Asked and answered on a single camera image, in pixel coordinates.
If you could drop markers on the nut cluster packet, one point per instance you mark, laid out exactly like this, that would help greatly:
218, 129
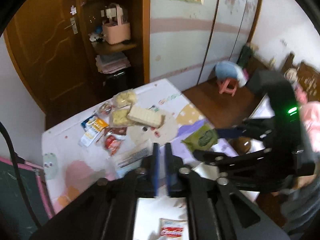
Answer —
105, 109

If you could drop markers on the brown wooden door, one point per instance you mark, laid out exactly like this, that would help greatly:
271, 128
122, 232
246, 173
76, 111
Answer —
45, 44

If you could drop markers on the pink storage basket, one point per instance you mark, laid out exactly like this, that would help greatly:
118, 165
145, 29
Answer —
117, 30

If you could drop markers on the wooden bedpost knob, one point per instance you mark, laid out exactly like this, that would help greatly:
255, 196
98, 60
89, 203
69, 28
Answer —
241, 145

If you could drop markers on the pink plastic stool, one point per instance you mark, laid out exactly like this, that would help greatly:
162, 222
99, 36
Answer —
228, 86

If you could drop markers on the oats protein stick packet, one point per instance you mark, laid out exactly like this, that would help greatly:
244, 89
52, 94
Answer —
93, 131

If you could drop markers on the cartoon printed tablecloth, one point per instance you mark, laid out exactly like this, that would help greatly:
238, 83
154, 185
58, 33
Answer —
86, 147

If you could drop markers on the pink blanket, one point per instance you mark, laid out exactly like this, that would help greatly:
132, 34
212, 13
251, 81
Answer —
309, 114

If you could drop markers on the pastel floral wardrobe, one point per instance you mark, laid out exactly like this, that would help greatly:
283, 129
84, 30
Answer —
187, 39

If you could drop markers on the cream wafer pack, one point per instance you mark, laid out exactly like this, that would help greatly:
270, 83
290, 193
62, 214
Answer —
145, 116

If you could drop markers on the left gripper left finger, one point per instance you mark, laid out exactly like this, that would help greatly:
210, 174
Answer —
107, 209

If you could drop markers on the wooden corner shelf unit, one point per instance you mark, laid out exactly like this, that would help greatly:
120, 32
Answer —
92, 16

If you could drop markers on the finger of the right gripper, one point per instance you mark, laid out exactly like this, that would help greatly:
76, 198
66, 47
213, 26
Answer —
256, 129
218, 164

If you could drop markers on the yellow puff snack bag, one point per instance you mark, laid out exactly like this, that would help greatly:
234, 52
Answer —
125, 98

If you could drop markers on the brown chocolate bar packet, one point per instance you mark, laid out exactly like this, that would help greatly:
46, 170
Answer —
115, 130

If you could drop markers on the red white snack packet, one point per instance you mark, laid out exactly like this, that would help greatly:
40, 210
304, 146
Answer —
172, 229

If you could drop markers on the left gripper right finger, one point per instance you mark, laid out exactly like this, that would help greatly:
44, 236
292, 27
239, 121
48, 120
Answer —
216, 209

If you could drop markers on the red round snack packet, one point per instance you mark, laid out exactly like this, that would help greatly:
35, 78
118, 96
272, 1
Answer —
112, 143

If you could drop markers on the white plastic tray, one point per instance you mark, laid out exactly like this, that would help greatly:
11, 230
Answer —
150, 210

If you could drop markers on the blue white snack packet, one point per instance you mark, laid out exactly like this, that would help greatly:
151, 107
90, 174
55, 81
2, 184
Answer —
88, 122

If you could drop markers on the large white blue snack bag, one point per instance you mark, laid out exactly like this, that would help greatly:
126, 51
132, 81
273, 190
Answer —
131, 159

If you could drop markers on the folded towels stack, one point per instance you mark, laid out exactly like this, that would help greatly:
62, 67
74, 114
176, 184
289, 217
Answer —
108, 64

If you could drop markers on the green snack packet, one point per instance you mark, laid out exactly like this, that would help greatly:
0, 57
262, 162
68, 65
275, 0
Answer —
203, 139

